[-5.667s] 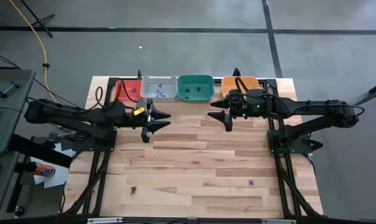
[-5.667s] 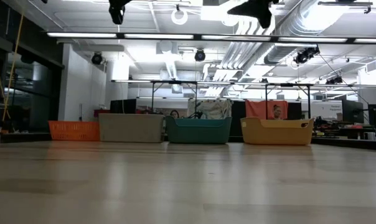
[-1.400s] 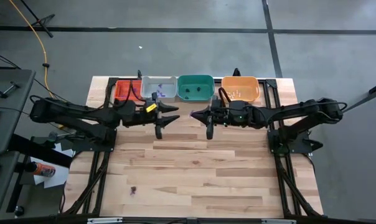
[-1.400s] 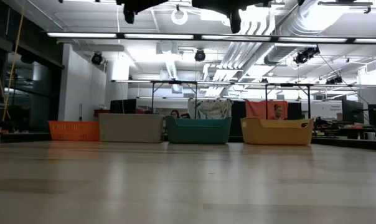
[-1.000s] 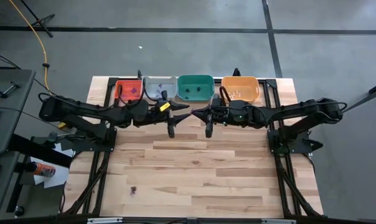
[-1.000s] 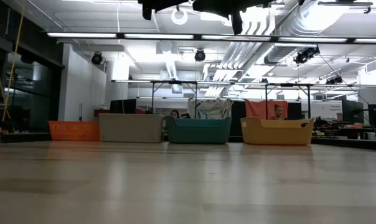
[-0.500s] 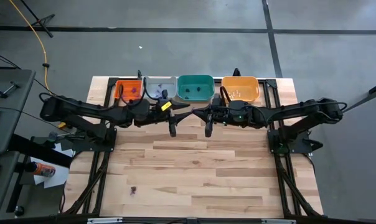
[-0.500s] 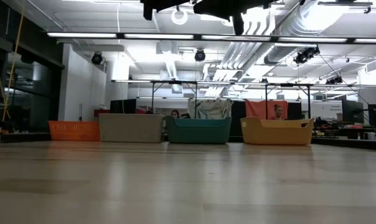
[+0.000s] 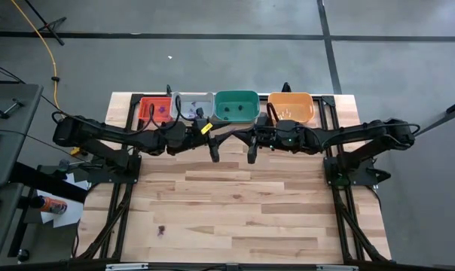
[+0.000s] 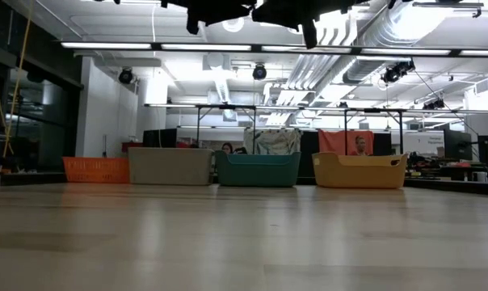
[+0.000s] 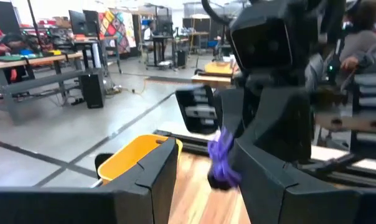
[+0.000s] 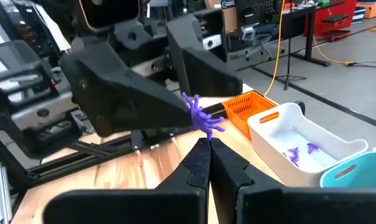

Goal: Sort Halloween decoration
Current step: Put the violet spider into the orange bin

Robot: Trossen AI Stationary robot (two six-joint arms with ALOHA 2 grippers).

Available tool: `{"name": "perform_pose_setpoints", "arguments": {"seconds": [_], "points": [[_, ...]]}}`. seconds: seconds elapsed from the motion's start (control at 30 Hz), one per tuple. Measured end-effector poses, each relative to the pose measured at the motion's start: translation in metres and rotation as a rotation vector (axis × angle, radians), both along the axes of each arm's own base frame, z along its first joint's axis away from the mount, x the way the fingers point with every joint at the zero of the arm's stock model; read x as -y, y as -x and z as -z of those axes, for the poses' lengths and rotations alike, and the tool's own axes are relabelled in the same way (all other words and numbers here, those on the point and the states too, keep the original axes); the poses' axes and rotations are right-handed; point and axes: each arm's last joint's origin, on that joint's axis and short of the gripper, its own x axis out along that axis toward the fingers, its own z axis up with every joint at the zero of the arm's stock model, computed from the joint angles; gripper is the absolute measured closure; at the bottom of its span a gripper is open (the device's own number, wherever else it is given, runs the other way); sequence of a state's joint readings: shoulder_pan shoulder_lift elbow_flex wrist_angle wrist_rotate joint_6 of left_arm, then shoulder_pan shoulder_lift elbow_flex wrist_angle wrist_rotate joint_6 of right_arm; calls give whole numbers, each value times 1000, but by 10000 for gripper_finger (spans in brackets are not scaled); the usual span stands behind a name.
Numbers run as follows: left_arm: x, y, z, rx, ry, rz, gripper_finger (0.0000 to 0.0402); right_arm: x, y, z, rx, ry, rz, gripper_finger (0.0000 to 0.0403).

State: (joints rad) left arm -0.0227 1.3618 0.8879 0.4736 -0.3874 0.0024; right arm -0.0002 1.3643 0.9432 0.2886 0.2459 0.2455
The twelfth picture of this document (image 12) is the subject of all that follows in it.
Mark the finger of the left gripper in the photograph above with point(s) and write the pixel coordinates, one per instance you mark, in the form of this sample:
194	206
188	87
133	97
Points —
206	77
122	99

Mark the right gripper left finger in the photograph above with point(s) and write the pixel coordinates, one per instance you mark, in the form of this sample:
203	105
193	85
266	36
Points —
144	205

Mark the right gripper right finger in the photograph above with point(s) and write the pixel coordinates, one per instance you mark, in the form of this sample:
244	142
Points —
284	205

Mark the purple plastic decoration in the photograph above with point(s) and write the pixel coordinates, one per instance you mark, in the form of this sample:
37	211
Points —
202	119
312	147

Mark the red-orange slotted basket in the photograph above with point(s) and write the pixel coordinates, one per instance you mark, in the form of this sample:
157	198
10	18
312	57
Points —
247	107

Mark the grey plastic bin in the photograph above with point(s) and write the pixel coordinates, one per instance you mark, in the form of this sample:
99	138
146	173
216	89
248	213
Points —
275	149

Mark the grey office chair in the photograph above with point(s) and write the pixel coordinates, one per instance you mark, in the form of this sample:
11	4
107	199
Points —
258	40

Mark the cardboard box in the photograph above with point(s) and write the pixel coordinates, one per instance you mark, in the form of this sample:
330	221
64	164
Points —
228	15

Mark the black pegboard panel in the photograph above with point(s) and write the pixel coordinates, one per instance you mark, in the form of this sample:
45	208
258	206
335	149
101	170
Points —
256	12

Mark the green plastic bin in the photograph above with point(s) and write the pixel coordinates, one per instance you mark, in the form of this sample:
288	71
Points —
362	174

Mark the black tripod stand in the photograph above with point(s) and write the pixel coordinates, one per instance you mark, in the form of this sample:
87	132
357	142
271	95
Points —
289	46

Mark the black desk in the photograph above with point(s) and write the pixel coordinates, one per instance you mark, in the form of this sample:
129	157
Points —
309	34

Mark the red cabinet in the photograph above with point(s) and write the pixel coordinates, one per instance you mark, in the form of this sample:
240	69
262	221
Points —
334	15

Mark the orange crate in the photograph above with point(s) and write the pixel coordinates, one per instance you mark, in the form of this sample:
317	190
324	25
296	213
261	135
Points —
371	9

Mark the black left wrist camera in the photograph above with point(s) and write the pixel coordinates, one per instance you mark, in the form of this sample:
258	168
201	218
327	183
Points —
110	12

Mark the silver aluminium extrusion post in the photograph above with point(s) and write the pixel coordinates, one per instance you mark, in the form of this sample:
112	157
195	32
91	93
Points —
1	193

